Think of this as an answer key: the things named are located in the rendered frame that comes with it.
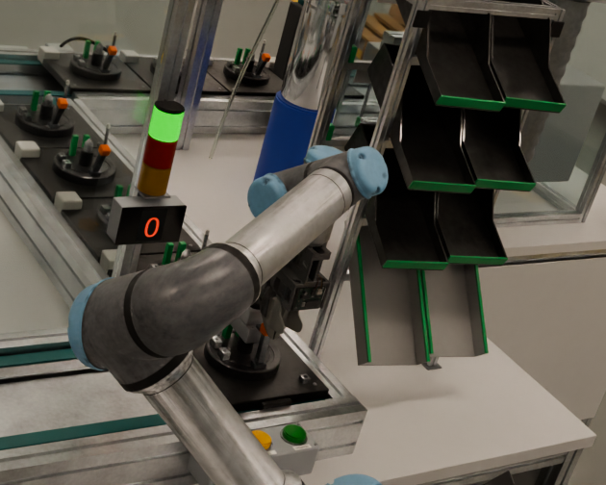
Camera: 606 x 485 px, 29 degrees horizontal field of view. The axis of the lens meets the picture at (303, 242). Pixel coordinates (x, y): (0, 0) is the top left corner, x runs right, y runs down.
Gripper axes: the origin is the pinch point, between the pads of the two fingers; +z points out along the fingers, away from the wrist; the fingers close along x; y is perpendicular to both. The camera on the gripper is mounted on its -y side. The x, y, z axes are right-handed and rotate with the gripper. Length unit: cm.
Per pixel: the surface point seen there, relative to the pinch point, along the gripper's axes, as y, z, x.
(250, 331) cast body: -3.2, 2.2, -2.0
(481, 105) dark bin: 3, -44, 28
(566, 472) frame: 18, 32, 72
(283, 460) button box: 18.7, 13.0, -5.2
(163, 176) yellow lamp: -15.4, -22.4, -18.9
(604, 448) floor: -56, 107, 200
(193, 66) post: -113, -3, 42
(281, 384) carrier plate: 2.5, 10.4, 3.5
